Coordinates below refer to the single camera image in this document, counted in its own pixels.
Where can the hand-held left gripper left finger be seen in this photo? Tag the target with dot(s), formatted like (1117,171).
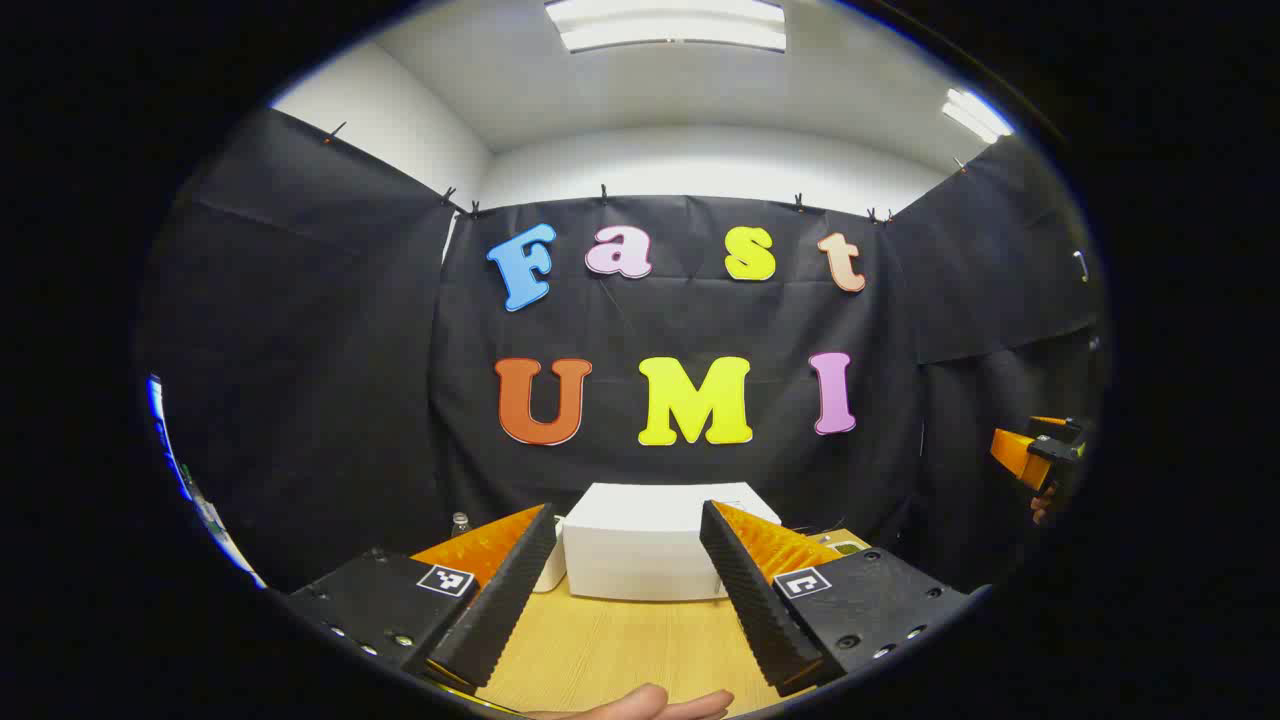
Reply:
(510,600)

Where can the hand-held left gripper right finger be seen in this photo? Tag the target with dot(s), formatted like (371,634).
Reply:
(750,600)

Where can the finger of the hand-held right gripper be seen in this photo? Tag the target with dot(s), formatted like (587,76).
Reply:
(1020,455)

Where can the white microwave oven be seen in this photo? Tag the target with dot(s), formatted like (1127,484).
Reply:
(640,545)

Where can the white toaster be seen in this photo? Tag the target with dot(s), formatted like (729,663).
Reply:
(553,570)

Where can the clear plastic water bottle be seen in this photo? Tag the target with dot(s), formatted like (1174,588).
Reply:
(460,524)

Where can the white divided seasoning tray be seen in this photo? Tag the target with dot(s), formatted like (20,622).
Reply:
(847,547)

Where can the black backdrop cloth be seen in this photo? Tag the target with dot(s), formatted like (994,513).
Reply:
(350,350)

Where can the small ceiling light panel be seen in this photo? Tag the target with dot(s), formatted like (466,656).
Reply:
(975,115)

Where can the large ceiling light panel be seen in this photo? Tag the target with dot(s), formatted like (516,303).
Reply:
(665,25)

